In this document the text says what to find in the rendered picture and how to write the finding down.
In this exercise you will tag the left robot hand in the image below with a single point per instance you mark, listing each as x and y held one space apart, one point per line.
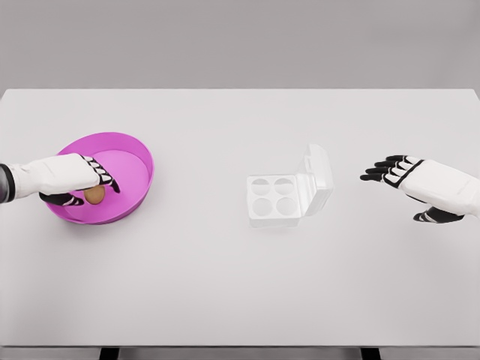
69 173

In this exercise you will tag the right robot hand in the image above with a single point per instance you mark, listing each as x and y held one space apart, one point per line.
442 187

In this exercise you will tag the brown egg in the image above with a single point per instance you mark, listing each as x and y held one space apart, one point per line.
93 195

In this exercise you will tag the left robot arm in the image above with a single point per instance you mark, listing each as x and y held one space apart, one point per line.
18 178

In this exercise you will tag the clear plastic egg box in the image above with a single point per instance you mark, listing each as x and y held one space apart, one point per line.
288 191

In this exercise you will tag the pink round bowl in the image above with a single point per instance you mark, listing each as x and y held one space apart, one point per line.
127 176

